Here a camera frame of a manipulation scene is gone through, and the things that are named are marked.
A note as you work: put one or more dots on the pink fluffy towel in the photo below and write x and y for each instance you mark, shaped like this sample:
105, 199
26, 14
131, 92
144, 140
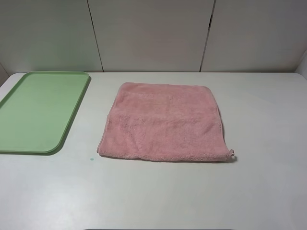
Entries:
162, 122

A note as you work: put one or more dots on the light green plastic tray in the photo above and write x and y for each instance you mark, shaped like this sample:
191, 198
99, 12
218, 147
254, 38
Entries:
37, 113

